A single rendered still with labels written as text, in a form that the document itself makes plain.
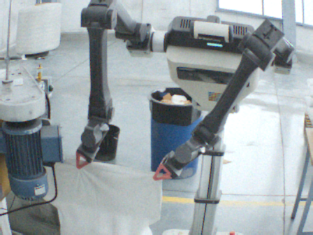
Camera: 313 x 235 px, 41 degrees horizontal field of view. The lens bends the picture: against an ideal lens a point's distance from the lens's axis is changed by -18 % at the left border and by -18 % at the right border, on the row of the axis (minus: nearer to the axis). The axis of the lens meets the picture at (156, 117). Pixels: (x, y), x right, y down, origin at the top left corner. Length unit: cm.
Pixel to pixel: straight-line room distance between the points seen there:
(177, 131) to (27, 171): 258
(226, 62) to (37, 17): 84
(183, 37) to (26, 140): 82
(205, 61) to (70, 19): 859
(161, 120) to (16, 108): 265
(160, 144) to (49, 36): 266
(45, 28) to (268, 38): 67
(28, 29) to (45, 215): 123
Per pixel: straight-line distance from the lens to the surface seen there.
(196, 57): 187
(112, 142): 426
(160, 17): 973
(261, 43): 134
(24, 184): 139
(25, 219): 245
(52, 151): 137
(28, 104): 129
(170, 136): 386
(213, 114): 150
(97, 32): 143
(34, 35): 138
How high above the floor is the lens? 180
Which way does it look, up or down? 19 degrees down
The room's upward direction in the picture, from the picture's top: 2 degrees clockwise
